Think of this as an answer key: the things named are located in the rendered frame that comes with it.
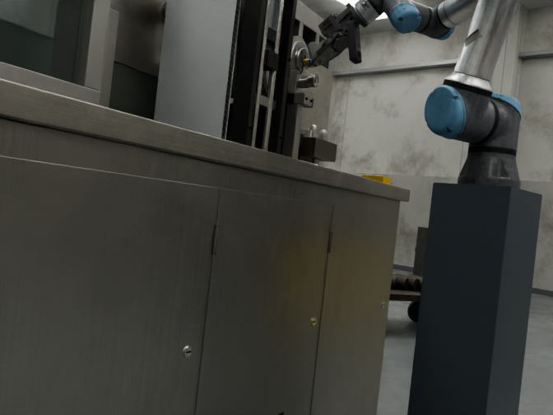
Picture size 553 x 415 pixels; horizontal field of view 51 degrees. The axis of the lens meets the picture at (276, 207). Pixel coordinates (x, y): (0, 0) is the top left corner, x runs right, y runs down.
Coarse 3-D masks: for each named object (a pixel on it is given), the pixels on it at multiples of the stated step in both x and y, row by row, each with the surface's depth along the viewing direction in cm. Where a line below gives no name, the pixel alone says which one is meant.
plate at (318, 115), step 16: (112, 0) 157; (128, 0) 162; (144, 0) 167; (160, 0) 173; (128, 16) 163; (144, 16) 168; (128, 32) 164; (144, 32) 169; (160, 32) 174; (128, 48) 164; (144, 48) 169; (160, 48) 175; (128, 64) 165; (144, 64) 170; (320, 80) 264; (320, 96) 266; (304, 112) 255; (320, 112) 267; (304, 128) 256; (320, 128) 269
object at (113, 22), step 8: (112, 16) 124; (112, 24) 124; (112, 32) 124; (112, 40) 125; (112, 48) 125; (112, 56) 125; (104, 64) 123; (112, 64) 125; (104, 72) 124; (112, 72) 126; (104, 80) 124; (104, 88) 124; (104, 96) 124; (104, 104) 124
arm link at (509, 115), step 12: (492, 96) 144; (504, 96) 143; (504, 108) 143; (516, 108) 144; (504, 120) 142; (516, 120) 144; (492, 132) 141; (504, 132) 143; (516, 132) 145; (480, 144) 145; (492, 144) 143; (504, 144) 143; (516, 144) 145
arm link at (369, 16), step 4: (360, 0) 170; (364, 0) 169; (356, 4) 170; (360, 4) 169; (364, 4) 168; (368, 4) 168; (356, 8) 170; (360, 8) 169; (364, 8) 169; (368, 8) 168; (372, 8) 168; (360, 12) 169; (364, 12) 169; (368, 12) 169; (372, 12) 169; (376, 12) 169; (360, 16) 170; (364, 16) 169; (368, 16) 169; (372, 16) 170; (376, 16) 170; (364, 20) 171; (368, 20) 170; (372, 20) 171
